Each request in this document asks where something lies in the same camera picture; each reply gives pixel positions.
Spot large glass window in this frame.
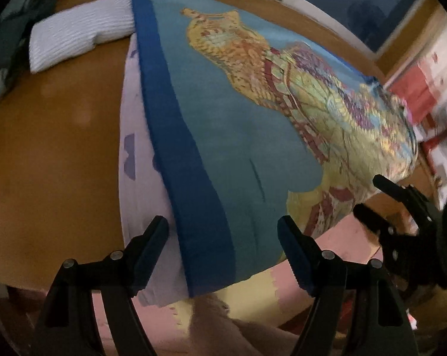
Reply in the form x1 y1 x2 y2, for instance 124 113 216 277
223 0 443 54

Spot foam puzzle floor mat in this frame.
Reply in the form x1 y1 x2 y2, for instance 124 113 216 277
90 211 395 356

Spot purple dotted mat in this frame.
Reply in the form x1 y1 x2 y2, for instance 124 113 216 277
118 33 194 306

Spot blue patterned scarf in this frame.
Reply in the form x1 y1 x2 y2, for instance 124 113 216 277
131 0 419 297

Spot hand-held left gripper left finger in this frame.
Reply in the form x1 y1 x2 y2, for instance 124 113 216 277
33 216 170 356

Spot red and cream floral curtain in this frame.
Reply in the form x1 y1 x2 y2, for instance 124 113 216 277
388 18 447 119

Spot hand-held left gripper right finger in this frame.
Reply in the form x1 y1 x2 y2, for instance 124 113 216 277
277 216 419 356

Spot stack of dark folded clothes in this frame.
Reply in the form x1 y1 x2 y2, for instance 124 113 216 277
0 0 57 110

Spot white ribbed pillow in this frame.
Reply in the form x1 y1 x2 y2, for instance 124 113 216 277
29 0 135 74

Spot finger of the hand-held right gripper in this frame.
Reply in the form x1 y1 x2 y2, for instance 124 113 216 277
353 203 396 249
373 175 444 231

